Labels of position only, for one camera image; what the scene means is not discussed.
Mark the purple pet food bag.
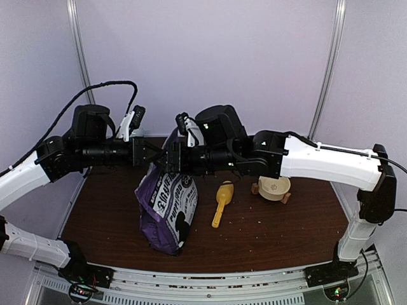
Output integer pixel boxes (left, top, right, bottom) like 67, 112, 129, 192
134, 126, 200, 257

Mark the yellow plastic food scoop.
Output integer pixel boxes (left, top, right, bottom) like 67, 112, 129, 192
211, 180, 234, 228

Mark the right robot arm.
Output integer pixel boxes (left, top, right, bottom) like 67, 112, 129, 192
163, 105, 397, 281

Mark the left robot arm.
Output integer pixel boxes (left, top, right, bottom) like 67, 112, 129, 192
1, 105, 163, 282

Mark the cream cat-ear pet bowl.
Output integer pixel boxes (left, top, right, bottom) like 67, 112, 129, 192
258, 176, 291, 201

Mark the pale ribbed ceramic cup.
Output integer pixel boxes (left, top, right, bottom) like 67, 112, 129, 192
134, 128, 145, 137

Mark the wooden stand under cream bowl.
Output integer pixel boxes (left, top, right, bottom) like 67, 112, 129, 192
251, 183, 291, 204

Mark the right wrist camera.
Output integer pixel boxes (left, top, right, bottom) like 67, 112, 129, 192
176, 112, 205, 147

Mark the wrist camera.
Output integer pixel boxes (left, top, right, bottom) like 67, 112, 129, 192
176, 112, 205, 147
116, 105, 146, 142

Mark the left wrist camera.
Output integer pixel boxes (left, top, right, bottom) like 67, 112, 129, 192
116, 105, 146, 142

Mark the black braided left cable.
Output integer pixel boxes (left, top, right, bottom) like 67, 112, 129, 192
0, 80, 139, 177

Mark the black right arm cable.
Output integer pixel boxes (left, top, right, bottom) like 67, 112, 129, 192
287, 132, 407, 212

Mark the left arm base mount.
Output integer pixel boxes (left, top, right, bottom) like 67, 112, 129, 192
56, 240, 114, 304

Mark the aluminium corner post left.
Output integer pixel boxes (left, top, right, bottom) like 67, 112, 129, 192
66, 0, 91, 87

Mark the aluminium corner post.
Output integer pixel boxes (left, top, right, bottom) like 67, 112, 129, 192
66, 0, 91, 87
308, 0, 347, 139

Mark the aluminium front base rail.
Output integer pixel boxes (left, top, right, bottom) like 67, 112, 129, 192
27, 250, 394, 305

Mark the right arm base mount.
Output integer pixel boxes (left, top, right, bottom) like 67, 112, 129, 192
304, 241, 359, 302

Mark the aluminium corner post right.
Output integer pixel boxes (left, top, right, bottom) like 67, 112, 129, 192
308, 0, 347, 139

